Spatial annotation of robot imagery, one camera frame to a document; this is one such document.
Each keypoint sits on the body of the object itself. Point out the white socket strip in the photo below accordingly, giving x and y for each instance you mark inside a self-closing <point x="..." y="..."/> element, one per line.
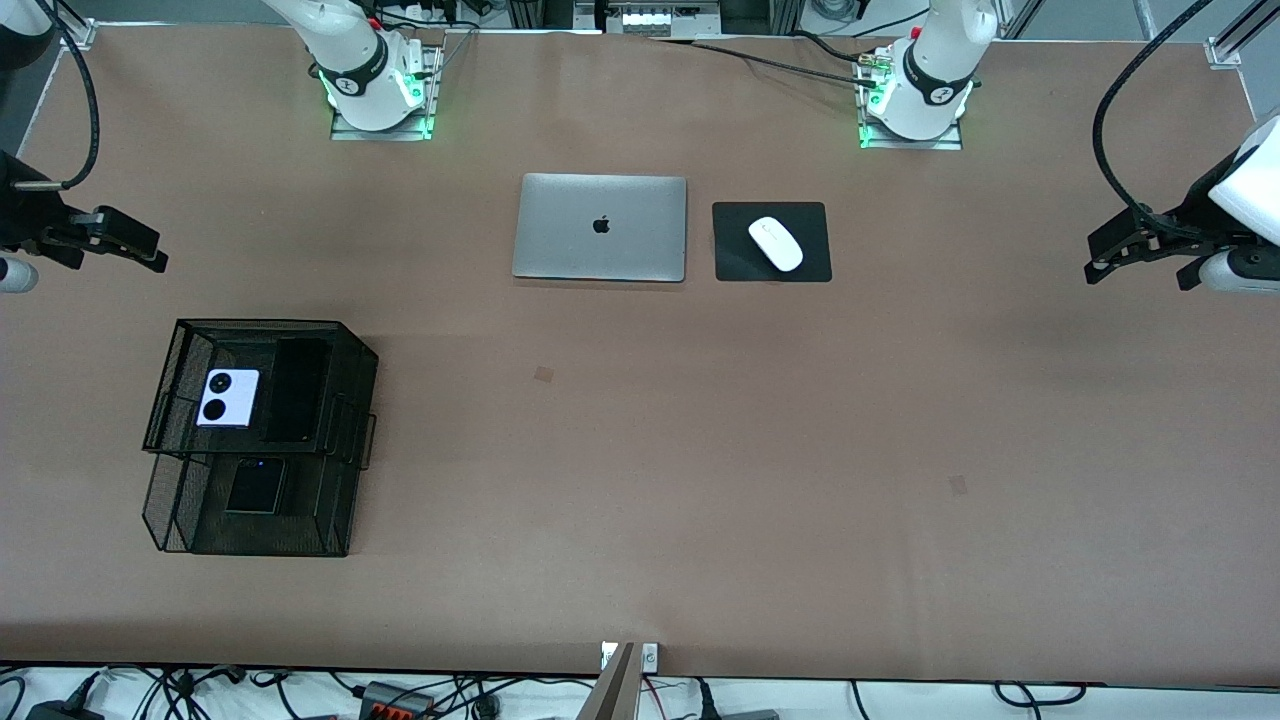
<point x="655" y="20"/>

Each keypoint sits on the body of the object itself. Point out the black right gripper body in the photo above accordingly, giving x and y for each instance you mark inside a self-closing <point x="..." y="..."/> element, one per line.
<point x="18" y="222"/>

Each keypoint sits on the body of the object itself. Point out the black mesh two-tier tray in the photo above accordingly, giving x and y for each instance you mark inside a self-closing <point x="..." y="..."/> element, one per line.
<point x="330" y="500"/>

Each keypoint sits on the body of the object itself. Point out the black mouse pad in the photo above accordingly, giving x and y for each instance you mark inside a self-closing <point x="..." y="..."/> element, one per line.
<point x="730" y="260"/>

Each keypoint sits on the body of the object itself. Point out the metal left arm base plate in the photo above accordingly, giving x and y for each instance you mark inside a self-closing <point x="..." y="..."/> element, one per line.
<point x="910" y="144"/>

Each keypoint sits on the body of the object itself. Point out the silver closed laptop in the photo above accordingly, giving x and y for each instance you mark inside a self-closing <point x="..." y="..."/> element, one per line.
<point x="600" y="250"/>

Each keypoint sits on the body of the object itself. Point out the white metal bracket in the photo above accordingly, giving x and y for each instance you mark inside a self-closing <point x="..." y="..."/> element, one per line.
<point x="650" y="657"/>

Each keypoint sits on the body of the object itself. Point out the lilac flip phone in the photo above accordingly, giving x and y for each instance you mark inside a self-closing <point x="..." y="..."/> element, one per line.
<point x="240" y="400"/>

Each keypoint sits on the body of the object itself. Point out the black power strip orange switches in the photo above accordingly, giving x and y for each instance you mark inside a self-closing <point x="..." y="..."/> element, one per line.
<point x="400" y="700"/>

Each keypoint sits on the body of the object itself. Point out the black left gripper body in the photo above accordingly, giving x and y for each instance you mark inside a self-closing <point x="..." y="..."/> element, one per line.
<point x="1187" y="217"/>

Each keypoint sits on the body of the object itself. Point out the black slab smartphone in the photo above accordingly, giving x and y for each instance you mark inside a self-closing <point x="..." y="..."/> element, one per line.
<point x="296" y="390"/>

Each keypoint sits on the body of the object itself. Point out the white computer mouse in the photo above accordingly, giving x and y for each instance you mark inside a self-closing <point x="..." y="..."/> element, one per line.
<point x="776" y="244"/>

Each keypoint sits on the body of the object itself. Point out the brown slanted post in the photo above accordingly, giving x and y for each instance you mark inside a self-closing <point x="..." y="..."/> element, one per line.
<point x="612" y="695"/>

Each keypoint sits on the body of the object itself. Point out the black power adapter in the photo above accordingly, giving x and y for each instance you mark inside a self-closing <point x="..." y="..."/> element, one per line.
<point x="60" y="712"/>

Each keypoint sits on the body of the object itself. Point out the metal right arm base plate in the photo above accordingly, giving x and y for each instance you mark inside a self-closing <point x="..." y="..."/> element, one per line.
<point x="380" y="134"/>

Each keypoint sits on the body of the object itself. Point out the aluminium corner bracket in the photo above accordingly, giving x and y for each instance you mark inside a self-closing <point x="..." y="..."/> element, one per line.
<point x="78" y="33"/>

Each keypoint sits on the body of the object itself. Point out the black flip phone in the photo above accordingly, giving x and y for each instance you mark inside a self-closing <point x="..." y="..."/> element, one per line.
<point x="255" y="488"/>

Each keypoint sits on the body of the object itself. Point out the aluminium frame profile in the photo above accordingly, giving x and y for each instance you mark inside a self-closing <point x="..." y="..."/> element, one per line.
<point x="1235" y="40"/>

